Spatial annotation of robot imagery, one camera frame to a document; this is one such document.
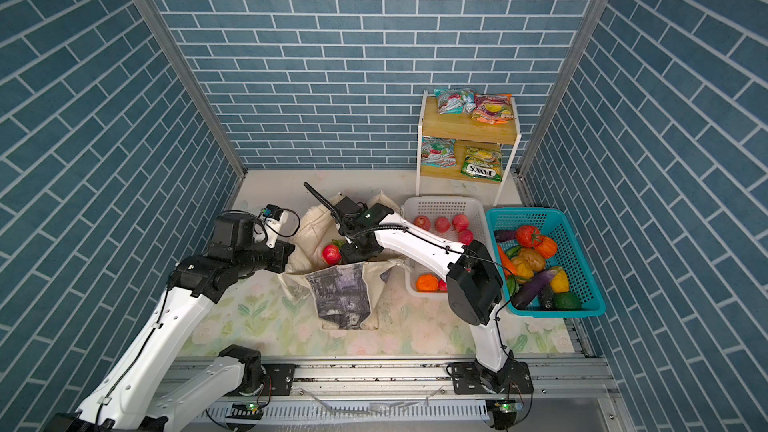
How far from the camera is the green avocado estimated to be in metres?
0.83

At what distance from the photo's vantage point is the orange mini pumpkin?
951 millimetres

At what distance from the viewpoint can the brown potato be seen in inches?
36.3

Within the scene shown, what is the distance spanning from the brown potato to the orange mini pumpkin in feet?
0.05
